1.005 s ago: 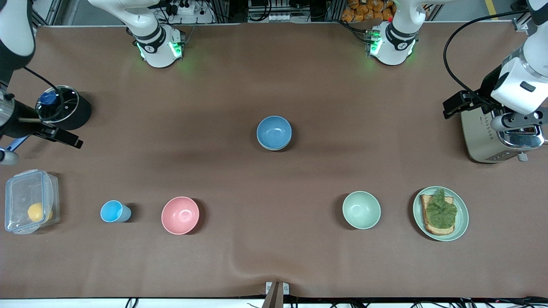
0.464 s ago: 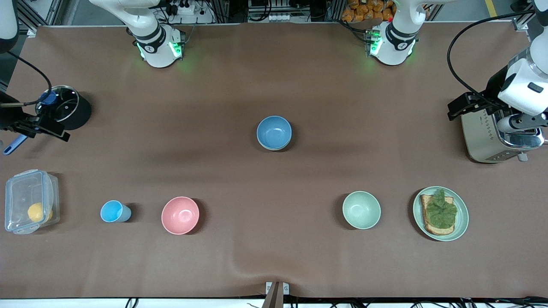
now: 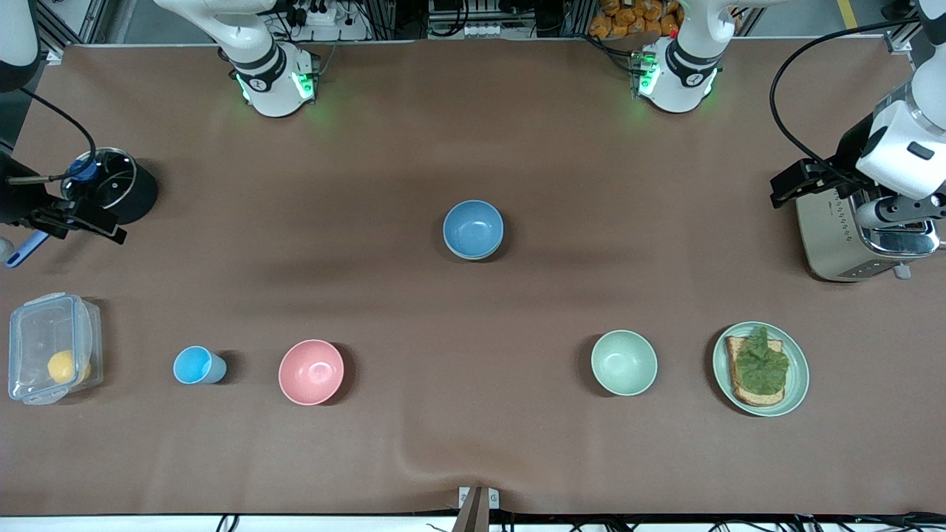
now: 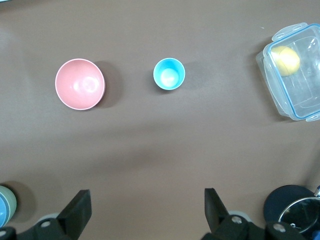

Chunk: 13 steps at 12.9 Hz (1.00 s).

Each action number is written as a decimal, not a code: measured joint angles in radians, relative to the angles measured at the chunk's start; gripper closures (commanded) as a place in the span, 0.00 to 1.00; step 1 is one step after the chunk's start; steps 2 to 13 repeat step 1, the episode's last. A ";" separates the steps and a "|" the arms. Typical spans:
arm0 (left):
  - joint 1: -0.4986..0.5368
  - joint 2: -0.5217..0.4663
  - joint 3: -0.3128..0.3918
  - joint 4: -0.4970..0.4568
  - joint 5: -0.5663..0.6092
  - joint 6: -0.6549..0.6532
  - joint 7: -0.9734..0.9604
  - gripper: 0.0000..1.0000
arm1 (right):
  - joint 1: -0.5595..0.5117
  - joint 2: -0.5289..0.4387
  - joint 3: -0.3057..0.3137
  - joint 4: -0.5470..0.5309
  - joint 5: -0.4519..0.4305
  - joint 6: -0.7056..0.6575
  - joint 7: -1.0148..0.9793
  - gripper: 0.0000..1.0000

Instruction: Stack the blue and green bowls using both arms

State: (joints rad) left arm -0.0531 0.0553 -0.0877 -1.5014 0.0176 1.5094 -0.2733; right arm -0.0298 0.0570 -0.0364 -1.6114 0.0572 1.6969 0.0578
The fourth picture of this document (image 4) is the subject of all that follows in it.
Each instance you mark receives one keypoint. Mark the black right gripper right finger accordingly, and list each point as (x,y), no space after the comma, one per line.
(222,225)

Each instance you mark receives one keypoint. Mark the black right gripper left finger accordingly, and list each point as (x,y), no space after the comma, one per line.
(70,222)

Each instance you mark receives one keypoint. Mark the light green bowl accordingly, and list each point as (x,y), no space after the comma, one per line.
(11,202)

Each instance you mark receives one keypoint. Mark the blue bowl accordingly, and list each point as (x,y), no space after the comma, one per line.
(2,210)

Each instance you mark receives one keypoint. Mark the pink bowl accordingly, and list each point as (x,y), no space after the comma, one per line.
(80,83)

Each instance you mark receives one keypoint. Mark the clear plastic lidded container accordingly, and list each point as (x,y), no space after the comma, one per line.
(305,95)

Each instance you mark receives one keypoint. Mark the light blue cup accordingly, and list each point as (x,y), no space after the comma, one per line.
(168,75)

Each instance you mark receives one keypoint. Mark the yellow ball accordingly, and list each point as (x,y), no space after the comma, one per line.
(286,61)

